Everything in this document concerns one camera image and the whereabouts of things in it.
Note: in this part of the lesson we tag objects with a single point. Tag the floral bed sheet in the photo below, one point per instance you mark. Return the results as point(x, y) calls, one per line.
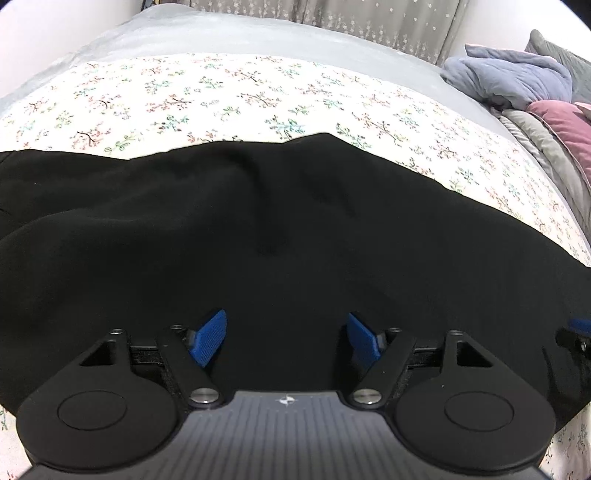
point(254, 92)

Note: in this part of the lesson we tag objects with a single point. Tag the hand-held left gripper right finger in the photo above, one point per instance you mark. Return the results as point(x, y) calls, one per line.
point(364, 337)

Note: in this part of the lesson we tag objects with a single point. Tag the grey pillow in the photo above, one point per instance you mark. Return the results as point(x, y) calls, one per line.
point(568, 57)

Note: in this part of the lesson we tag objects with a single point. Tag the pink pillow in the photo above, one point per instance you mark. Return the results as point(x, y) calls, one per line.
point(565, 131)

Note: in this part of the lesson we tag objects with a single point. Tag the grey bed blanket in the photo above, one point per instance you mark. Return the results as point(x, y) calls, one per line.
point(231, 32)

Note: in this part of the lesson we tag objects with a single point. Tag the blue-grey quilt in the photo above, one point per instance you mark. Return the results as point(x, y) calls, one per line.
point(512, 76)

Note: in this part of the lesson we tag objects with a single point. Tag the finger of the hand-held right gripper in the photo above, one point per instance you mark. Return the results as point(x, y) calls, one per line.
point(577, 337)

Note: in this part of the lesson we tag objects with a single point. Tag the grey star-print curtain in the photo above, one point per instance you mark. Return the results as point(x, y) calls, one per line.
point(369, 21)

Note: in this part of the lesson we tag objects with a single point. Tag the light grey quilt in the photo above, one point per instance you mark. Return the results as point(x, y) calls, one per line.
point(549, 157)

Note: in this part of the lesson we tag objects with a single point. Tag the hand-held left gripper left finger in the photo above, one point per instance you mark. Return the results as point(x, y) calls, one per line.
point(210, 334)

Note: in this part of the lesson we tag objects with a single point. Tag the black pants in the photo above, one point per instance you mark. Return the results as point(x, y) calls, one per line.
point(277, 240)

